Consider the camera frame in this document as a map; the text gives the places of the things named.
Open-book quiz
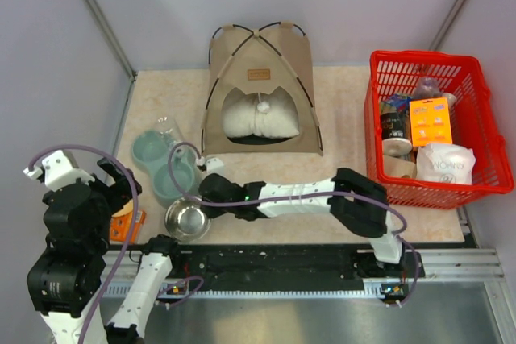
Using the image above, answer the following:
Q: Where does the clear plastic bottle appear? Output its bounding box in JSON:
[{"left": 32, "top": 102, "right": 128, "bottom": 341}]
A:
[{"left": 156, "top": 116, "right": 185, "bottom": 150}]

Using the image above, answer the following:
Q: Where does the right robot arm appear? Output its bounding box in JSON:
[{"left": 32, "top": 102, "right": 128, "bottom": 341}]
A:
[{"left": 199, "top": 168, "right": 406, "bottom": 276}]

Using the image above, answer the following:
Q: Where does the white pompom toy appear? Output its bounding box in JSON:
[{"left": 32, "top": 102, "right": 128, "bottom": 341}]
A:
[{"left": 256, "top": 93, "right": 270, "bottom": 114}]

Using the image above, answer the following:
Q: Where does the colourful snack bag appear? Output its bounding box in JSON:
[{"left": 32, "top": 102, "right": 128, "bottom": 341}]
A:
[{"left": 380, "top": 93, "right": 412, "bottom": 114}]

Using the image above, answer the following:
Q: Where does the red plastic basket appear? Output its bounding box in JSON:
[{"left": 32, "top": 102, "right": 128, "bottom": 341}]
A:
[{"left": 364, "top": 50, "right": 514, "bottom": 209}]

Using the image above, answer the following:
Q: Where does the white wrapped bag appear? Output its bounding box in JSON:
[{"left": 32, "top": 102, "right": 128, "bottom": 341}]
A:
[{"left": 416, "top": 143, "right": 476, "bottom": 185}]

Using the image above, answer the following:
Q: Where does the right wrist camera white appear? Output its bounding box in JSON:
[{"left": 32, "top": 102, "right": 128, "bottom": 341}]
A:
[{"left": 196, "top": 156, "right": 225, "bottom": 175}]

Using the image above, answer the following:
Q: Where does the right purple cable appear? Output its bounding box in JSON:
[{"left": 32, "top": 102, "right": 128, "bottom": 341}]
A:
[{"left": 167, "top": 141, "right": 421, "bottom": 307}]

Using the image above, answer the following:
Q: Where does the purple cable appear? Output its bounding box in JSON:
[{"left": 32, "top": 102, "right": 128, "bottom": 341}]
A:
[
  {"left": 167, "top": 141, "right": 421, "bottom": 307},
  {"left": 24, "top": 143, "right": 205, "bottom": 344}
]

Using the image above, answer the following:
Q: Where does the beige fabric pet tent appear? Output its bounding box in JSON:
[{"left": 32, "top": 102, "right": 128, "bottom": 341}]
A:
[{"left": 201, "top": 21, "right": 323, "bottom": 155}]

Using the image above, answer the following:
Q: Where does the black pet food can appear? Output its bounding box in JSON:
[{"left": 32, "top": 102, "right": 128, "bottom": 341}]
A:
[{"left": 380, "top": 111, "right": 413, "bottom": 157}]

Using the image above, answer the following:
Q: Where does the orange snack packet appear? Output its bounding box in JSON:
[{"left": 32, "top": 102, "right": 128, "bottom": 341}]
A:
[{"left": 110, "top": 210, "right": 147, "bottom": 244}]

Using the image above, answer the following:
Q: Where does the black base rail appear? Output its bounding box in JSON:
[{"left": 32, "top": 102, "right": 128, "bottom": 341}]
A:
[{"left": 136, "top": 242, "right": 410, "bottom": 300}]

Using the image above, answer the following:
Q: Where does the teal double pet bowl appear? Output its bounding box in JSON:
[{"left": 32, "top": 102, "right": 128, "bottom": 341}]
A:
[{"left": 130, "top": 129, "right": 202, "bottom": 209}]

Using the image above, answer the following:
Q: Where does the orange card package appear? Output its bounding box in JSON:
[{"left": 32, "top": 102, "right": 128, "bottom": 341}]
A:
[{"left": 409, "top": 97, "right": 453, "bottom": 147}]

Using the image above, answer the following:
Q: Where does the black tent pole crossing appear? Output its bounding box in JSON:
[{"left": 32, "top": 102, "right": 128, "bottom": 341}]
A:
[{"left": 206, "top": 20, "right": 315, "bottom": 119}]

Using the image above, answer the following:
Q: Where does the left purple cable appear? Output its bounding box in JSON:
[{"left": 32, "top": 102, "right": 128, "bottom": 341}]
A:
[{"left": 24, "top": 143, "right": 205, "bottom": 344}]

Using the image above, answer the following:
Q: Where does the cream fluffy pillow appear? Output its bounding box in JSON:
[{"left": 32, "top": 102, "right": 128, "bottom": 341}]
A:
[{"left": 221, "top": 87, "right": 300, "bottom": 139}]

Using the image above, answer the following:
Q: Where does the brown paper roll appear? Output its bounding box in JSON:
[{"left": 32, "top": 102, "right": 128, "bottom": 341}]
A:
[{"left": 383, "top": 155, "right": 417, "bottom": 179}]

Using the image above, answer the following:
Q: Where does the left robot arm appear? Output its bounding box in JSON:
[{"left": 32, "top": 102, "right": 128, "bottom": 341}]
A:
[{"left": 25, "top": 150, "right": 183, "bottom": 343}]

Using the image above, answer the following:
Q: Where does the stainless steel bowl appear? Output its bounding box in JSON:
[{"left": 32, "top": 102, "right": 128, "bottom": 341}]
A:
[{"left": 164, "top": 198, "right": 210, "bottom": 243}]

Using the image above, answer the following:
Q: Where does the yellow round sponge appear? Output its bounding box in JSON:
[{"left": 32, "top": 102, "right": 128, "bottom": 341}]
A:
[{"left": 113, "top": 201, "right": 134, "bottom": 218}]

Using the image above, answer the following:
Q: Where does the black tent pole long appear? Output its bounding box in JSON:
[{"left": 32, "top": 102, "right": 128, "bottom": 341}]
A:
[{"left": 206, "top": 20, "right": 315, "bottom": 119}]

